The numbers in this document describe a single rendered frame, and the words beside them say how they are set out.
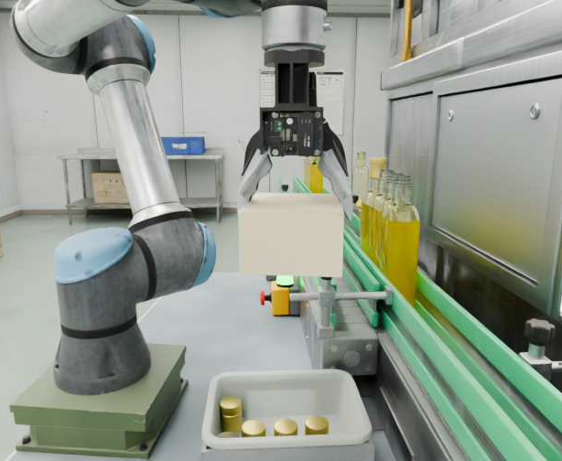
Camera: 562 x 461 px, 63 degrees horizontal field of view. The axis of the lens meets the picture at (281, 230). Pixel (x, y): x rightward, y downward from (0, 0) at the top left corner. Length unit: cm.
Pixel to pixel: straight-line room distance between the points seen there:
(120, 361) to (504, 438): 54
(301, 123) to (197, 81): 625
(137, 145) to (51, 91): 640
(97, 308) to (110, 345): 6
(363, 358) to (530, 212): 34
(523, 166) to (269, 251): 41
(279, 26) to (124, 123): 41
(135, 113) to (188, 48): 596
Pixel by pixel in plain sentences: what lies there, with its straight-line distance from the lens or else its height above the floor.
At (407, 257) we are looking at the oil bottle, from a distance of 85.
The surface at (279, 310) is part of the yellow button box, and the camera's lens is 120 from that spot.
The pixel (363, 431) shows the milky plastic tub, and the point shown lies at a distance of 66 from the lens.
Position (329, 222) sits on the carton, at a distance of 52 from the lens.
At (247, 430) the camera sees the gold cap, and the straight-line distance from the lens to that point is 70.
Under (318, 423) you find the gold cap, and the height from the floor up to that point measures 81.
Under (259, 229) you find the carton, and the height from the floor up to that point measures 111.
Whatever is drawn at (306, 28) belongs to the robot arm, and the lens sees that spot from 55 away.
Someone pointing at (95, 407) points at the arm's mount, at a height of 83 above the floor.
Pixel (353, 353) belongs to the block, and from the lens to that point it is 80.
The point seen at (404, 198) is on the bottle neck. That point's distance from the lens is 84.
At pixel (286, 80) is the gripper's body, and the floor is 128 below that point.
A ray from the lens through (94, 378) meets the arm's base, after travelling 79.
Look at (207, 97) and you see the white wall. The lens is 673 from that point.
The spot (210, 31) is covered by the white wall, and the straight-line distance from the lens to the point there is 683.
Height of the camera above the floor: 123
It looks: 13 degrees down
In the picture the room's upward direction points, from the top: straight up
